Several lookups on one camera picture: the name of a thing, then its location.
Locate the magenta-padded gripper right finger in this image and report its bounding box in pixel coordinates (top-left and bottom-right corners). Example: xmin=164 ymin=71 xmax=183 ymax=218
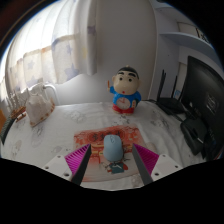
xmin=131 ymin=143 xmax=184 ymax=186

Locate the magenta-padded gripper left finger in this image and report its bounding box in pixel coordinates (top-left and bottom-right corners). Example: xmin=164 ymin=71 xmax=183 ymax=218
xmin=40 ymin=143 xmax=92 ymax=185

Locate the light blue computer mouse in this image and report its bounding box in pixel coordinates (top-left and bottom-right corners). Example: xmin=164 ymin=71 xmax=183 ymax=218
xmin=102 ymin=134 xmax=125 ymax=162

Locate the red printed mouse pad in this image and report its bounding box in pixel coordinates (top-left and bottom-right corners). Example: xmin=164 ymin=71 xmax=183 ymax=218
xmin=73 ymin=124 xmax=158 ymax=183

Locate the white printed tablecloth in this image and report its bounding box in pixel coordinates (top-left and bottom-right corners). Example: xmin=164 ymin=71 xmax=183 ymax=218
xmin=0 ymin=101 xmax=208 ymax=188

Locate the black box device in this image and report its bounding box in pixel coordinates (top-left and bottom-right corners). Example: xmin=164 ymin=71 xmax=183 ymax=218
xmin=179 ymin=116 xmax=209 ymax=156

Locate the black router with antennas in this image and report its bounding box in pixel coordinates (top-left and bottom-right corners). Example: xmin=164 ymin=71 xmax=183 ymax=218
xmin=155 ymin=69 xmax=188 ymax=116

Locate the cartoon boy figurine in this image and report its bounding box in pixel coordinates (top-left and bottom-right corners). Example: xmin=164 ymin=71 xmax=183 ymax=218
xmin=107 ymin=65 xmax=142 ymax=115

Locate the wooden model sailing ship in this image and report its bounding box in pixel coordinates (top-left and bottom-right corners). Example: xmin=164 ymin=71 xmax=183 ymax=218
xmin=6 ymin=89 xmax=28 ymax=123

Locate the black monitor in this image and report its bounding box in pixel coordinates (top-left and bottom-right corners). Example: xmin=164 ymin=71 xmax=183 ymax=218
xmin=181 ymin=55 xmax=224 ymax=161

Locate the white star-print curtain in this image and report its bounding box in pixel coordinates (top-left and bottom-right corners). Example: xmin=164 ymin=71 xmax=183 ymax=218
xmin=0 ymin=0 xmax=98 ymax=101

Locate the white shelf unit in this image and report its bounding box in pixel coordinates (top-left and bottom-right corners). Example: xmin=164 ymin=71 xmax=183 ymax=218
xmin=149 ymin=0 xmax=224 ymax=101

